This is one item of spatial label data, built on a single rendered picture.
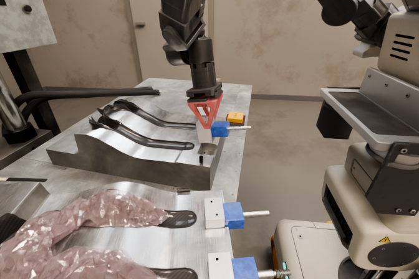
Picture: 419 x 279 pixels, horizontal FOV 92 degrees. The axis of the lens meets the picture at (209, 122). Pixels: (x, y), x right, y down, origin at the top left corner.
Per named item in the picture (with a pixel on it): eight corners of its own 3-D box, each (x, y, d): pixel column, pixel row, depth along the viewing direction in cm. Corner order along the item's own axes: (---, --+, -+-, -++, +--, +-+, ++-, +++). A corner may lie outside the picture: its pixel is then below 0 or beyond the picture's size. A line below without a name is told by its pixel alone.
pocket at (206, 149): (217, 154, 59) (217, 144, 57) (213, 167, 54) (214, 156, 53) (202, 152, 60) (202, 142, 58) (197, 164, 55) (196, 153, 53)
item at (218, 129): (252, 134, 53) (250, 114, 51) (250, 142, 48) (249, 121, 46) (204, 135, 56) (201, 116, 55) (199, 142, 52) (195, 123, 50)
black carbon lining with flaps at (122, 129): (205, 129, 68) (205, 103, 63) (191, 159, 54) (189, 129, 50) (113, 118, 75) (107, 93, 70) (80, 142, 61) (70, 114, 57)
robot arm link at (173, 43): (168, 28, 38) (191, 0, 40) (138, 37, 45) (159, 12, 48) (202, 75, 45) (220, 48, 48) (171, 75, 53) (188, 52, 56)
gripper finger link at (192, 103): (191, 132, 49) (184, 94, 46) (199, 122, 55) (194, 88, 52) (219, 132, 47) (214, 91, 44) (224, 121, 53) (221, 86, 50)
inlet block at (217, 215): (262, 210, 45) (266, 194, 43) (270, 232, 41) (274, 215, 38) (204, 215, 45) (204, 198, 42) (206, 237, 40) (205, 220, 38)
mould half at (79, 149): (225, 138, 75) (227, 105, 69) (210, 193, 53) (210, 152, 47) (107, 123, 85) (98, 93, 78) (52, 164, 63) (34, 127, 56)
